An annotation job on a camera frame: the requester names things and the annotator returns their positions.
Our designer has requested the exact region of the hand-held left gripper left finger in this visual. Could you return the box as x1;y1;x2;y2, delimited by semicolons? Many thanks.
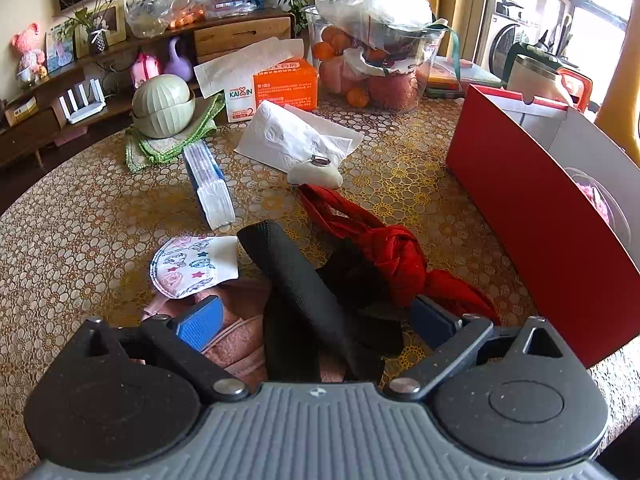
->
70;296;249;403

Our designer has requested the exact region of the green knitted cloth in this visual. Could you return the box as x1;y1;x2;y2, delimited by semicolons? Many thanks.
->
125;94;227;175

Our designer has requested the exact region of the pile of oranges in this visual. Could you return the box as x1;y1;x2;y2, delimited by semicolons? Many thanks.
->
167;2;207;29

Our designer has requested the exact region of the clear plastic fruit container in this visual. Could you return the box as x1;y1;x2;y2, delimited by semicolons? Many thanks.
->
305;5;446;113

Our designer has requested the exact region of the wooden tv cabinet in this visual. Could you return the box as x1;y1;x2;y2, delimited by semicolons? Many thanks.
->
0;7;296;168

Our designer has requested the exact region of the white paper tissue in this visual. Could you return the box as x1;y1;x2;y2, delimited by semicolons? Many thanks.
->
235;100;365;171

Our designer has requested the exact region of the gold patterned tablecloth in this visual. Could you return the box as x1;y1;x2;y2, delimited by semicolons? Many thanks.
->
0;92;640;466

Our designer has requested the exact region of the purple swan figure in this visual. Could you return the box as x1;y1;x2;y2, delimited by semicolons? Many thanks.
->
162;37;195;82

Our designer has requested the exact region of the pink fuzzy plush ball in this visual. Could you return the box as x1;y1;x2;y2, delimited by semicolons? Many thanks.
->
565;167;631;241

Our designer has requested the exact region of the wooden picture frame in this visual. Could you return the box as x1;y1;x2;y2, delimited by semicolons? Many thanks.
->
74;0;126;58

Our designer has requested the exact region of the clear flat plastic box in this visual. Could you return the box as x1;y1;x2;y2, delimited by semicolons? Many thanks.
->
425;57;503;99

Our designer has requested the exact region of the white oval case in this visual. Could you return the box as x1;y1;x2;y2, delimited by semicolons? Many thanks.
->
287;156;343;187

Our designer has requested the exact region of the crumpled clear plastic bag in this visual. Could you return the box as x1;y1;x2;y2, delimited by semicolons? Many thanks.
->
125;0;176;38

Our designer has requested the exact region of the blue tissue pack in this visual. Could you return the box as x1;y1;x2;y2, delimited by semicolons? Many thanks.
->
182;141;237;231

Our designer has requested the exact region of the small cardboard box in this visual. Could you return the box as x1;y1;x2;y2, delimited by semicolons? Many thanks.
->
2;96;38;127

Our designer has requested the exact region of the printed face mask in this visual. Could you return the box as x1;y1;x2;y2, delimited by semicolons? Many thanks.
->
150;235;240;298

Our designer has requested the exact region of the orange tissue box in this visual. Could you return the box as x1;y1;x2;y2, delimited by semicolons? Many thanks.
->
194;37;320;123

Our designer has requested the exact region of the pink bear plush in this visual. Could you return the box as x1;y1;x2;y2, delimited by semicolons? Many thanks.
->
12;22;48;83

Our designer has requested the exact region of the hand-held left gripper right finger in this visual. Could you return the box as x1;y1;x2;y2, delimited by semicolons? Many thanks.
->
385;295;570;402

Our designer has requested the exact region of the red knotted cloth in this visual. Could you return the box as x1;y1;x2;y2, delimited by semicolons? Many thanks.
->
298;183;501;323

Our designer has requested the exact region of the pink toy bag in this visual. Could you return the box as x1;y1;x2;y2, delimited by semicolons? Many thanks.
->
131;52;162;88

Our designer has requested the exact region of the white router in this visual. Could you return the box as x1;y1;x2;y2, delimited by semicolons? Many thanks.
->
57;82;108;125

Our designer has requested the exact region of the red cardboard box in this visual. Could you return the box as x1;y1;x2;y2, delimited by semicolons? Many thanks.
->
445;84;640;368

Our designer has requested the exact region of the black cloth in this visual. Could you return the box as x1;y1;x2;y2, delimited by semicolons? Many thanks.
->
236;220;403;383

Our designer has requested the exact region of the washing machine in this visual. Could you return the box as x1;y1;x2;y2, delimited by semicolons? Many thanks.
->
475;0;541;73

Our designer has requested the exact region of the green ribbon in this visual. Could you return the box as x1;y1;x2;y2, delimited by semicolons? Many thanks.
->
430;19;468;93

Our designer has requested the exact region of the white mug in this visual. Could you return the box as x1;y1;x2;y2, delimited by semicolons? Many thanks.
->
506;54;565;106

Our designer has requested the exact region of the yellow chair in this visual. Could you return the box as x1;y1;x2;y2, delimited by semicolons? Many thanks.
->
595;0;640;166

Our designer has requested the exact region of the small potted plant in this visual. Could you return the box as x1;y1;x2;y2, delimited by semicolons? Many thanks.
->
60;0;123;56

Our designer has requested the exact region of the blue picture card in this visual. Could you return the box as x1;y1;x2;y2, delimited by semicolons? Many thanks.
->
45;22;76;73

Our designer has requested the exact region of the pink fleece cloth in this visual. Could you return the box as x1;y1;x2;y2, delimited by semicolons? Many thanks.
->
141;280;341;383

